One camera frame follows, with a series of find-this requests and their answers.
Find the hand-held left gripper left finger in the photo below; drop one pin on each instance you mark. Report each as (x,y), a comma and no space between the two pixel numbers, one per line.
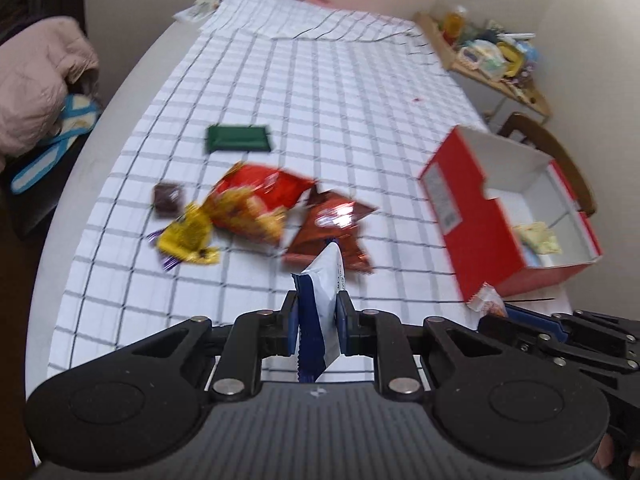
(291,321)

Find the white tube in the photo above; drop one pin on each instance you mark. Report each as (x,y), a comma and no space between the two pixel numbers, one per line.
(515,36)

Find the white and blue snack packet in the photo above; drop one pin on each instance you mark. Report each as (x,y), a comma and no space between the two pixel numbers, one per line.
(325,280)

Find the tissue box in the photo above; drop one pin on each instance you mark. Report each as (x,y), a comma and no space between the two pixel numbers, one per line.
(485,57)

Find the yellow storage box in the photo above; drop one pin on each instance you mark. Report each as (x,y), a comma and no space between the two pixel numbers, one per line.
(510,57)

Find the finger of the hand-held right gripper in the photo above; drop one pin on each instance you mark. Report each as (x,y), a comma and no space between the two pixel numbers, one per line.
(505,334)
(535,317)

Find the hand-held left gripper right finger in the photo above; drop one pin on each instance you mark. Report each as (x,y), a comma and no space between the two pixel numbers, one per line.
(346,321)

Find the orange liquid bottle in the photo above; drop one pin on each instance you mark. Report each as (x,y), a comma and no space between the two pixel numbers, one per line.
(454,25)

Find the red cardboard box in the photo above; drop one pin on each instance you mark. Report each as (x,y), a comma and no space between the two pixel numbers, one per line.
(480,240)

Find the white checkered tablecloth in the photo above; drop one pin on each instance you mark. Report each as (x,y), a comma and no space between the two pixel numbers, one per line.
(325,85)

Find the clear plastic packet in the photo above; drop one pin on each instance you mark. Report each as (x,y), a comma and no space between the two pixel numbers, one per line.
(197,10)

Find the pale yellow snack packet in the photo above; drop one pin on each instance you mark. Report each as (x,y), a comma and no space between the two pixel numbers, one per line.
(540,237)

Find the brown wooden chair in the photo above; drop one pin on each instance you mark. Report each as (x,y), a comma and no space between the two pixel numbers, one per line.
(550,140)

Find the green snack packet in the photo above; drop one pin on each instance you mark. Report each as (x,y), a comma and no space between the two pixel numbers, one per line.
(239,139)

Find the blue and white bag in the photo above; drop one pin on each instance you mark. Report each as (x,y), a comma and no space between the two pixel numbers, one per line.
(75,115)

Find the clear glass dome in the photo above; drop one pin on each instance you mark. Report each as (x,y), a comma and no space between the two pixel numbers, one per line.
(445,5)

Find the red chips bag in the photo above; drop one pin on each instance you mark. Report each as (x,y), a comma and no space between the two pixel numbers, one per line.
(255,195)

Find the wooden side cabinet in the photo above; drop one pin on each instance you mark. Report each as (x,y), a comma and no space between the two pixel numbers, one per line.
(500,87)

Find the black chair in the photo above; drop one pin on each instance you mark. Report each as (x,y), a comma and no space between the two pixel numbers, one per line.
(35,212)

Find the small clear snack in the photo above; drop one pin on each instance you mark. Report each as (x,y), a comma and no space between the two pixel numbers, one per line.
(486,300)

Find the brown-red snack bag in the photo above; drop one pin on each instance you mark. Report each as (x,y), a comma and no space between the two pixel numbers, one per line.
(330,230)

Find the person's right hand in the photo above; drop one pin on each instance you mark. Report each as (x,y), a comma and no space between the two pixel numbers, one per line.
(604,454)

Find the dark brown cake packet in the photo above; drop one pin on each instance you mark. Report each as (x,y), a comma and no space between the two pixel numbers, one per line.
(168,199)

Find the yellow and purple candy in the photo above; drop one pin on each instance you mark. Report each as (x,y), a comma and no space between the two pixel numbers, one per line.
(187,235)

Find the pink puffer jacket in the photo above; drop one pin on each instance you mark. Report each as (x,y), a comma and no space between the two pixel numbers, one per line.
(35,85)

